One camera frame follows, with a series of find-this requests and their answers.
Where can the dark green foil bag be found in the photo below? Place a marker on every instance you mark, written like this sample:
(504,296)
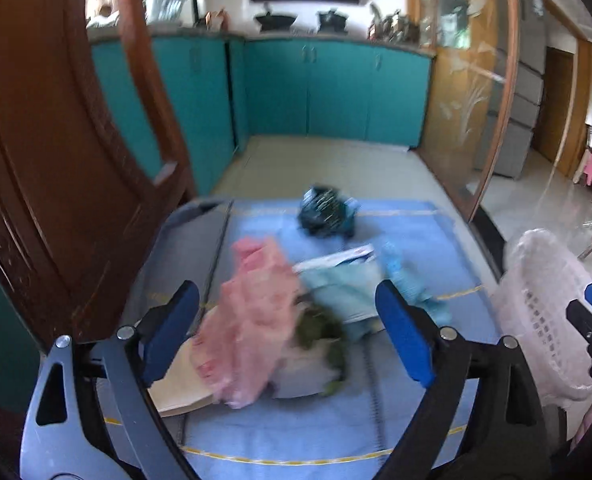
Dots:
(326,210)

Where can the black wok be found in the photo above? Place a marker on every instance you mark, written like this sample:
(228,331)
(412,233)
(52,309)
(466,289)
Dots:
(275,20)

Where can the pink cloth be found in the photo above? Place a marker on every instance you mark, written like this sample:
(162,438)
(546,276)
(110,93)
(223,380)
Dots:
(591,167)

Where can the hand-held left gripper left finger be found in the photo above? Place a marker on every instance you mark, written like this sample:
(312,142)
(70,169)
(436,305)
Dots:
(171,330)

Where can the black cooking pot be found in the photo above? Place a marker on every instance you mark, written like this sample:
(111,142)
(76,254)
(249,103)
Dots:
(332,20)

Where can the teal base cabinets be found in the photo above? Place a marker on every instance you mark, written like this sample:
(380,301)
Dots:
(326,90)

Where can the pink plastic bag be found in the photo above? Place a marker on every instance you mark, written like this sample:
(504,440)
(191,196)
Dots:
(251,320)

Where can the brown wooden chair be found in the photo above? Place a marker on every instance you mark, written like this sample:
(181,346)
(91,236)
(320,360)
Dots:
(51,160)

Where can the wood framed glass partition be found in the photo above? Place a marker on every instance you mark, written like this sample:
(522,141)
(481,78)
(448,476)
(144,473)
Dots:
(455,85)

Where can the brown wooden door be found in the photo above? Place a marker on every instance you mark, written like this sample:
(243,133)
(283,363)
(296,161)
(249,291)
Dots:
(555,105)

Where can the white countertop appliance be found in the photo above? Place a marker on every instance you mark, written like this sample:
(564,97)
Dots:
(176,7)

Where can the blue cloth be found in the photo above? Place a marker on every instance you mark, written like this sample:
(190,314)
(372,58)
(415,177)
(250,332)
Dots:
(276,430)

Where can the brown bottle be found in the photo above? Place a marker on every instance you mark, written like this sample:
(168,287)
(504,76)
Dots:
(218,20)

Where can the grey refrigerator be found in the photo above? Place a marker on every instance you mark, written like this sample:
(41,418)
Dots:
(523,110)

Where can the green leaf wrapper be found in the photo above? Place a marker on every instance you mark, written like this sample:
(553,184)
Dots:
(321,332)

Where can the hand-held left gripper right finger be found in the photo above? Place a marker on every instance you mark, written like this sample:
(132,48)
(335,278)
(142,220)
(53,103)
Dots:
(405,332)

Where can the white and blue medicine box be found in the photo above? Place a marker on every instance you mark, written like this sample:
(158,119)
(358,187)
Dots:
(346,257)

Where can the white plastic basket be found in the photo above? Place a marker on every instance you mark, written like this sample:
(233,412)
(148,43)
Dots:
(540,300)

